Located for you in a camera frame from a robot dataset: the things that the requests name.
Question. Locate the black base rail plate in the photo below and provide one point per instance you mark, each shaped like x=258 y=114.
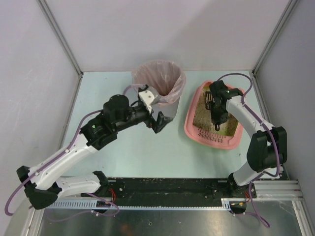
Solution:
x=186 y=193

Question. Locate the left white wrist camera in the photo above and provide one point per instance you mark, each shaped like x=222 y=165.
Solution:
x=149 y=96

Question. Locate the black slotted litter scoop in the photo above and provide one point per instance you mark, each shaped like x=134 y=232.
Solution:
x=208 y=106

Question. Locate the aluminium frame rail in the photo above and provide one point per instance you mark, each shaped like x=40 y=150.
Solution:
x=263 y=190

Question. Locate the beige cat litter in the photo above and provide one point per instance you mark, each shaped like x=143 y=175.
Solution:
x=202 y=118

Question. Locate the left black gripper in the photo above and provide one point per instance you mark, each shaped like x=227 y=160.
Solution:
x=151 y=121

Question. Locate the pink plastic bin liner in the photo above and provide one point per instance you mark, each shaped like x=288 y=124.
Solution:
x=165 y=76

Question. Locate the grey trash bucket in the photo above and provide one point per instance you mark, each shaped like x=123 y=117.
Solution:
x=168 y=110

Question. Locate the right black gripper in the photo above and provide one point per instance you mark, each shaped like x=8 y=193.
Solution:
x=220 y=117

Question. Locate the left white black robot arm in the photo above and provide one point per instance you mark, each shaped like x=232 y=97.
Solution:
x=43 y=184

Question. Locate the pink green litter box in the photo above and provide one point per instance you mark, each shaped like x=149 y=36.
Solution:
x=204 y=137

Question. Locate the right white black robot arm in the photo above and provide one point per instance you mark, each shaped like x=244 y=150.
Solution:
x=268 y=146

